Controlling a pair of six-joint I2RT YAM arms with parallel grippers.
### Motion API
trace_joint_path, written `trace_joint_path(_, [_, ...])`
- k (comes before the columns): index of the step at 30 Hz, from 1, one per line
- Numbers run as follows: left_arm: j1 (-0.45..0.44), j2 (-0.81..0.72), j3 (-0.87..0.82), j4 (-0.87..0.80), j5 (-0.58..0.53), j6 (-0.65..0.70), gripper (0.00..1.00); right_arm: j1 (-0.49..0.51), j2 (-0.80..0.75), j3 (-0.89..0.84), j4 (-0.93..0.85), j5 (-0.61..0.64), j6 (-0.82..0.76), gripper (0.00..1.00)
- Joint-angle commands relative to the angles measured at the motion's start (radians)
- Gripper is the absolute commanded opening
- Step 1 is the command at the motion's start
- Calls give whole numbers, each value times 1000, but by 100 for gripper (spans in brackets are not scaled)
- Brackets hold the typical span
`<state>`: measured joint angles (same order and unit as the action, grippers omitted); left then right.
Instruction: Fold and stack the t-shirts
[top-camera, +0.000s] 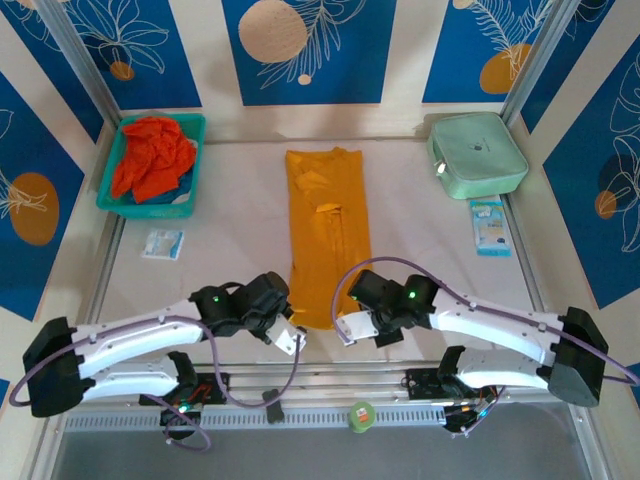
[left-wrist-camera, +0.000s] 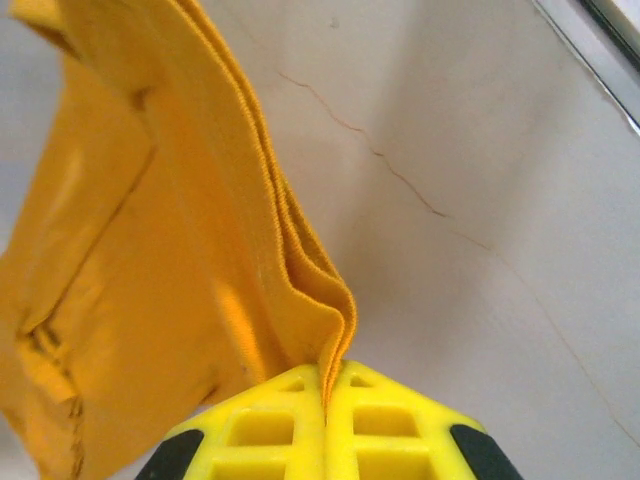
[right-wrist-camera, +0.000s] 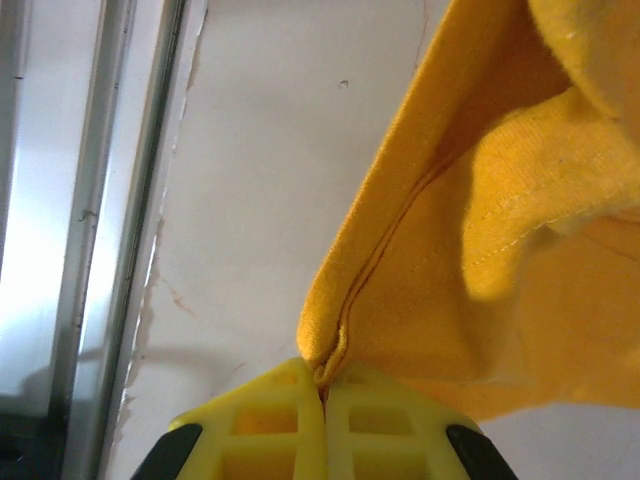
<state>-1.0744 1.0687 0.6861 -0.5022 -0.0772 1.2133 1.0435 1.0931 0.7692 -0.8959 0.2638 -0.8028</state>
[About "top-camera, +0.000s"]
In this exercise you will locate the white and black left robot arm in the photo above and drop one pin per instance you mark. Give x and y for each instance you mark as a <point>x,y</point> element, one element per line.
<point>135,340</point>

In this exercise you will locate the aluminium frame post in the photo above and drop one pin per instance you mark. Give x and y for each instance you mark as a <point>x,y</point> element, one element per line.
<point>75,45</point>
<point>537,55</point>

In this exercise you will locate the green tape roll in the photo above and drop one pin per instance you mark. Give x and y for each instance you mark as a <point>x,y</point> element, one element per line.
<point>362,416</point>

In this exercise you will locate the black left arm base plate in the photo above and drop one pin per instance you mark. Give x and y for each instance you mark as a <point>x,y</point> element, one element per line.
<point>212,381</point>

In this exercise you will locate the teal plastic basket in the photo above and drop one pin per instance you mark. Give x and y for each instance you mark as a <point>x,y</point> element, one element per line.
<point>150,212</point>

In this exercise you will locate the small black clip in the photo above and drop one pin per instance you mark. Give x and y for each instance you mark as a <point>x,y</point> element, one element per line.
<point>275,412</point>

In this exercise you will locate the mint green zip case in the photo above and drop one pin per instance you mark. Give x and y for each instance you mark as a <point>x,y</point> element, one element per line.
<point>480,155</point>

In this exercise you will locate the aluminium mounting rail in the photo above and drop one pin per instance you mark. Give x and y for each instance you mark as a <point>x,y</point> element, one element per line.
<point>320,380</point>

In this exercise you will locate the blue cloth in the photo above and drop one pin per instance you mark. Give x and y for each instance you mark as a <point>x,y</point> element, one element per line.
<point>183,185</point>

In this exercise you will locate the orange t-shirt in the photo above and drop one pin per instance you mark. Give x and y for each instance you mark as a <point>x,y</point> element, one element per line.
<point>150,155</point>

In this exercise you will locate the white and blue sachet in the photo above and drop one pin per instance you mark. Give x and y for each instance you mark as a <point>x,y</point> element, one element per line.
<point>162,245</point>

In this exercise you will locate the yellow t-shirt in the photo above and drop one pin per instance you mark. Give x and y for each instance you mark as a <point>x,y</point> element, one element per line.
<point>325,240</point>

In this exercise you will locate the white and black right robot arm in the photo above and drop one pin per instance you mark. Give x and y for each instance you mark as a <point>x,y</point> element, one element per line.
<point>500,325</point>

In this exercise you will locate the blue and white wipes packet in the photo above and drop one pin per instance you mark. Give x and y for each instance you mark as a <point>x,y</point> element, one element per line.
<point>492,230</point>

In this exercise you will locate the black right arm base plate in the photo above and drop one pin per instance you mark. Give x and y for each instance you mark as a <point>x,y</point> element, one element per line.
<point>420,382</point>

